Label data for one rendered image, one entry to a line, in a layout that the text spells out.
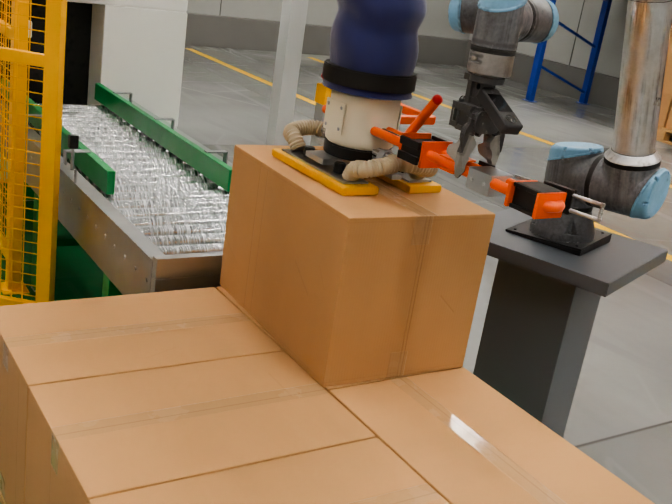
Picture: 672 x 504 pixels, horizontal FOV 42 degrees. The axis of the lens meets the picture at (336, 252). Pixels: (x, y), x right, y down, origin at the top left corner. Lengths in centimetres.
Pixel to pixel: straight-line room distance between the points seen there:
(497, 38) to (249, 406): 90
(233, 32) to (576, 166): 975
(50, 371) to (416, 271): 82
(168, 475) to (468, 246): 86
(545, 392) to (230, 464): 127
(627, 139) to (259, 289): 105
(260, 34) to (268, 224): 1014
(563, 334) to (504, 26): 112
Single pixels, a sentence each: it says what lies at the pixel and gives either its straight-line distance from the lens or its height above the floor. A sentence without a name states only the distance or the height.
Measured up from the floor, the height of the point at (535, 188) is 110.
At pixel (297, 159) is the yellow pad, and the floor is 97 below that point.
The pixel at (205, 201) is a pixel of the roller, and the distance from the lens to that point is 317.
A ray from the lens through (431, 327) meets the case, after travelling 206.
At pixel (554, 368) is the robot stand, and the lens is 264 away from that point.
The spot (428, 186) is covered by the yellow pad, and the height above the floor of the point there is 96.
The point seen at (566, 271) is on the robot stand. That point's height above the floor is 74.
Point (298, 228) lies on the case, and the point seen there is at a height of 85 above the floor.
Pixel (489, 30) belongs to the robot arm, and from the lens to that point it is 177.
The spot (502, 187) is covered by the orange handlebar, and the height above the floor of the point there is 107.
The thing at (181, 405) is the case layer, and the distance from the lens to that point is 183.
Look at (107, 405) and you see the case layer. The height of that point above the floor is 54.
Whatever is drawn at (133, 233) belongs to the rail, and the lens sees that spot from 262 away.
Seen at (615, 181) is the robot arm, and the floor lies 98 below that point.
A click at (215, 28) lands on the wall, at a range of 1192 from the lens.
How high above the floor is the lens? 146
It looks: 19 degrees down
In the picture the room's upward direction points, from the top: 9 degrees clockwise
